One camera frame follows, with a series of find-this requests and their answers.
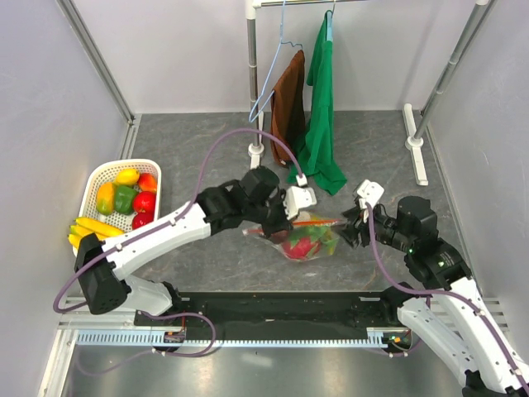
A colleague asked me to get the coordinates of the red peach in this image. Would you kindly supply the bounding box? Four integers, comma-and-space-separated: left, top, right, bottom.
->
137, 173, 158, 194

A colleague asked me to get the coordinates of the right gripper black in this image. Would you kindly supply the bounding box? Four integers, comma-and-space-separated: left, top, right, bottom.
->
330, 199, 414, 251

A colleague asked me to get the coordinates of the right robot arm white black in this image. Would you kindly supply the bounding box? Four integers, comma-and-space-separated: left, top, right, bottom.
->
341, 196, 528, 396

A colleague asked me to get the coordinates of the red dragon fruit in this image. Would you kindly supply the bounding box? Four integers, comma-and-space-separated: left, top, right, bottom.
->
281, 226, 327, 261

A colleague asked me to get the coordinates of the white radish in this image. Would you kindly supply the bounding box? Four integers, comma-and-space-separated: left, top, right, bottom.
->
296, 211, 317, 222

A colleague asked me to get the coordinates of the orange green papaya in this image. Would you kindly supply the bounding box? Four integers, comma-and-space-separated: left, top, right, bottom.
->
96, 182, 116, 216

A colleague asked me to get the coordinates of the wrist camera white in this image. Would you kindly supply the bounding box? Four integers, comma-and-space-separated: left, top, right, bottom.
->
355, 179, 384, 222
283, 174, 317, 221

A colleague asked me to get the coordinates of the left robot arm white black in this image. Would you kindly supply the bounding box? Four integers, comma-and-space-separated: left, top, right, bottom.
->
75, 166, 291, 325

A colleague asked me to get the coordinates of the green t-shirt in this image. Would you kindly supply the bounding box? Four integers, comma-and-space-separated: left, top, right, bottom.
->
293, 16, 347, 195

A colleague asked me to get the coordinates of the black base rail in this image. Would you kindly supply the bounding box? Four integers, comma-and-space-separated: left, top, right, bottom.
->
131, 289, 431, 344

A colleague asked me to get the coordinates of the green bell pepper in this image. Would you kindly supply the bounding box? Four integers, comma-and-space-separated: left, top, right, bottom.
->
114, 185, 138, 215

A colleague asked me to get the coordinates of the light blue wire hanger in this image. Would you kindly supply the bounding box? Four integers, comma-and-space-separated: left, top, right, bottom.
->
245, 1, 303, 123

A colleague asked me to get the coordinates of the clear zip top bag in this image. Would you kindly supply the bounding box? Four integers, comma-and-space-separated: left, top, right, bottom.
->
243, 211, 346, 262

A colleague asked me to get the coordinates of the brown towel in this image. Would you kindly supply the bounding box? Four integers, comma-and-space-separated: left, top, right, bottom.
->
270, 50, 306, 152

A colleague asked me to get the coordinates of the yellow mango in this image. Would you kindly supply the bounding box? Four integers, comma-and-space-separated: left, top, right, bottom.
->
114, 168, 141, 187

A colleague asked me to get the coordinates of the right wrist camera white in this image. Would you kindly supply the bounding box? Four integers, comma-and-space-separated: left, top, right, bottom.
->
355, 179, 384, 222

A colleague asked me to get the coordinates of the white plastic basket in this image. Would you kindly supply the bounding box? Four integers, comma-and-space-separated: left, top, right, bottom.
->
69, 159, 161, 252

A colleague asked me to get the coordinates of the metal clothes rack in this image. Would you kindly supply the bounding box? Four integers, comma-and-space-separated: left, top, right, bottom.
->
245, 1, 493, 194

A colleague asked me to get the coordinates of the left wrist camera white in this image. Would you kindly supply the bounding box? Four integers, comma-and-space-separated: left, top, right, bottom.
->
283, 174, 317, 221

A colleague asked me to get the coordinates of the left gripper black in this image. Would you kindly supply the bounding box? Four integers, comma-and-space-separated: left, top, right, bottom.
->
245, 189, 299, 239

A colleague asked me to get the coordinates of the blue hanger under shirt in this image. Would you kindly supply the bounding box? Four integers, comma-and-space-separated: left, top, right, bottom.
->
325, 1, 336, 42

